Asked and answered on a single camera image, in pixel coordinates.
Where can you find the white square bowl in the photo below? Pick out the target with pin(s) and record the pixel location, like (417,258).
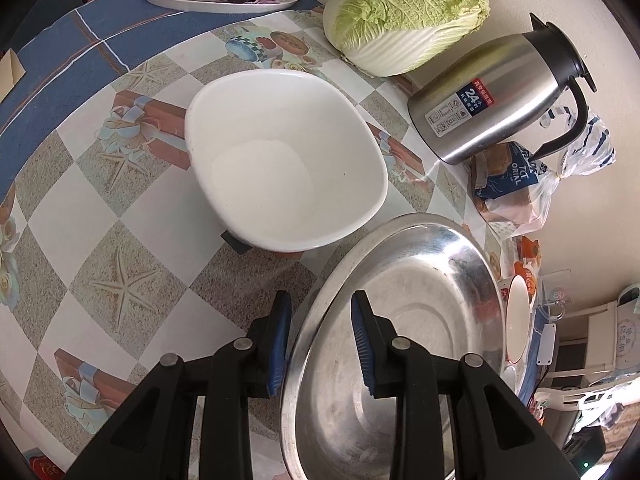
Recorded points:
(280,160)

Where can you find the white round bowl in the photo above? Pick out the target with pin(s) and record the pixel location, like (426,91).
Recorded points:
(517,320)

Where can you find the folded beige paper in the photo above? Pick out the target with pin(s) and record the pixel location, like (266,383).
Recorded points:
(10,74)

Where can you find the white flat device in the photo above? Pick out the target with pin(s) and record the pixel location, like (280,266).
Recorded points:
(546,344)

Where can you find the napa cabbage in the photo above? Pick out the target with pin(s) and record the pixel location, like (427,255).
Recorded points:
(400,10)

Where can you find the stainless steel basin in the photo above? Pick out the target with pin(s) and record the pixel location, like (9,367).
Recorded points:
(425,285)

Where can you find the patterned checkered tablecloth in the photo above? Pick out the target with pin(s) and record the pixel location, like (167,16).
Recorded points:
(100,260)

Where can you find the small black sticker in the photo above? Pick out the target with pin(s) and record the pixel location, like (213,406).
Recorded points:
(231,241)

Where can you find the white plastic chair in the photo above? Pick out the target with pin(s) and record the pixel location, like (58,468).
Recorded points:
(565,396)

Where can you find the bagged sliced bread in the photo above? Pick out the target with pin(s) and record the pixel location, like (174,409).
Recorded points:
(515,195)

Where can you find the clear glass mug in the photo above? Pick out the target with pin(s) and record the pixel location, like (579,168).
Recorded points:
(555,287)

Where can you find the black device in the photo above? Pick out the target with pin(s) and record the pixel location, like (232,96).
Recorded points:
(585,452)

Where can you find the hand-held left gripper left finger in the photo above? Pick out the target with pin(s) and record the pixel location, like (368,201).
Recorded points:
(280,350)

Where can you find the stainless steel thermos jug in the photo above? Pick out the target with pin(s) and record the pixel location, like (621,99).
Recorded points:
(490,90)

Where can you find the orange snack packet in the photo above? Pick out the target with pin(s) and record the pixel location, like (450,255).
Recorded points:
(529,248)
(526,274)

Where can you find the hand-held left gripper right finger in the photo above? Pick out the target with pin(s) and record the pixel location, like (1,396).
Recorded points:
(361,350)

